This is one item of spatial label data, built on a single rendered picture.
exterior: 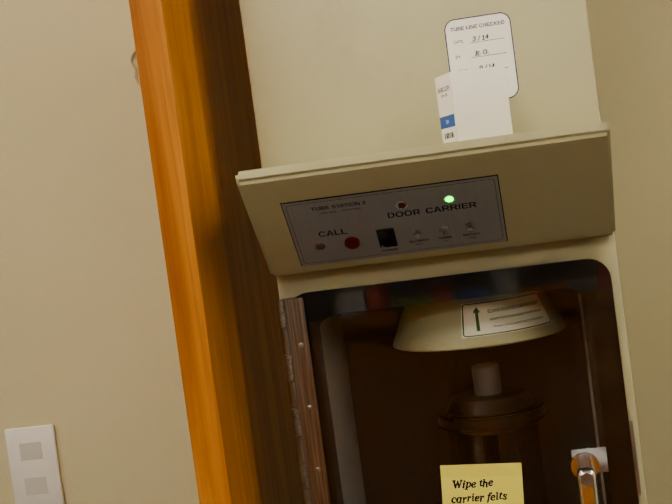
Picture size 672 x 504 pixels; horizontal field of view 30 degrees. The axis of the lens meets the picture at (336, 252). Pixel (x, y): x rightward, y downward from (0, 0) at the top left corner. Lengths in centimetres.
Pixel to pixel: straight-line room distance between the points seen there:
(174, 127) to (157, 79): 5
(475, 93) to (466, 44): 10
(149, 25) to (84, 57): 58
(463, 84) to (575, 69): 13
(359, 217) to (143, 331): 64
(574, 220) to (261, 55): 33
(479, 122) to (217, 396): 34
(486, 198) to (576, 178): 8
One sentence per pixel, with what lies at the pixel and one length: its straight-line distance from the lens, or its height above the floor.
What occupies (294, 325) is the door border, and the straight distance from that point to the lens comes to 119.
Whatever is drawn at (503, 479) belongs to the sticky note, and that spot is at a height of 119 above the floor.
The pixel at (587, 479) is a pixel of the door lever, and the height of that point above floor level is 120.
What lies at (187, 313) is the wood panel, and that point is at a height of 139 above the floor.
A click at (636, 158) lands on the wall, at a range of 161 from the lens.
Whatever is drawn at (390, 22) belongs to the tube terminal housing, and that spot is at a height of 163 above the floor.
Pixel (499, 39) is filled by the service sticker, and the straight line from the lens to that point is 118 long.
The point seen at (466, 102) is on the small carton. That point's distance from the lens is 109.
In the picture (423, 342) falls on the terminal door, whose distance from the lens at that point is 118.
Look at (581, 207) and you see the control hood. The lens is 112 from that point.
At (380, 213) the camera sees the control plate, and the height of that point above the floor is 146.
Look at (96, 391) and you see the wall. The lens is 173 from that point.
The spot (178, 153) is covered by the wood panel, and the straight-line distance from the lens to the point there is 113.
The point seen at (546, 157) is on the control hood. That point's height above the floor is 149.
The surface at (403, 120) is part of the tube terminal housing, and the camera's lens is 118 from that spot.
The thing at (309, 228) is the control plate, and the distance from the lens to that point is 113.
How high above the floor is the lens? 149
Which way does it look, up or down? 3 degrees down
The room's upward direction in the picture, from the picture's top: 8 degrees counter-clockwise
